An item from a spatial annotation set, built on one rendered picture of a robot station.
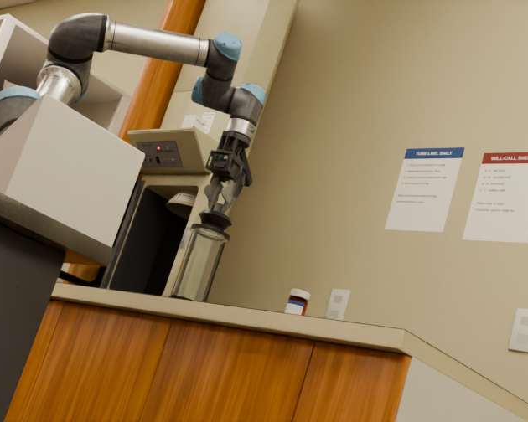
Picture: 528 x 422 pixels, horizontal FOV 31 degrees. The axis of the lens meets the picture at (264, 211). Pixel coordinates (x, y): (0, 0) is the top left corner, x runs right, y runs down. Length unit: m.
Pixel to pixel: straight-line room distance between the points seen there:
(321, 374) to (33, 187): 0.68
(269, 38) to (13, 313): 1.50
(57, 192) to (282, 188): 1.48
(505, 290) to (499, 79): 0.69
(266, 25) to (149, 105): 0.48
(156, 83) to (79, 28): 0.82
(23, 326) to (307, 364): 0.58
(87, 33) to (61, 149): 0.60
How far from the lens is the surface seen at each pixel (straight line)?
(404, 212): 2.91
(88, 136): 1.95
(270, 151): 3.39
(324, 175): 3.17
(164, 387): 2.26
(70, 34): 2.45
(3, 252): 1.88
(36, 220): 1.85
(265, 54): 3.05
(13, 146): 1.89
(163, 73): 3.24
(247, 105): 2.55
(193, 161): 2.87
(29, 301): 1.92
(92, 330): 2.53
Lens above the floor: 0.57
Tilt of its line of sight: 16 degrees up
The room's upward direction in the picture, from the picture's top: 18 degrees clockwise
